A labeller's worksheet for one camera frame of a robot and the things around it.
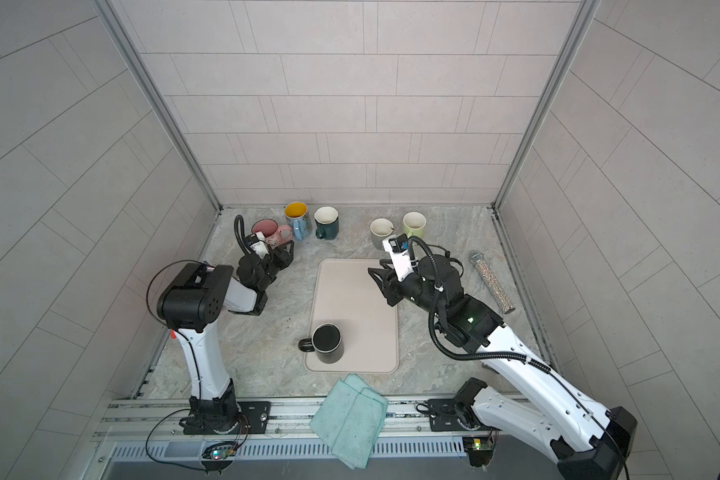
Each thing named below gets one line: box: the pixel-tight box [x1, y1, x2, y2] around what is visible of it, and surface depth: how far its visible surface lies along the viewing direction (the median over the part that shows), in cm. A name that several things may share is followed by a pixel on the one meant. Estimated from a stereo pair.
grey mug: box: [370, 217, 394, 251], surface depth 101 cm
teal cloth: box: [308, 374, 389, 470], surface depth 71 cm
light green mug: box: [402, 211, 427, 239], surface depth 102 cm
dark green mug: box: [314, 206, 339, 240], surface depth 104 cm
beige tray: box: [304, 258, 399, 374], surface depth 86 cm
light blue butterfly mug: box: [284, 201, 313, 241], surface depth 104 cm
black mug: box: [298, 322, 344, 364], surface depth 77 cm
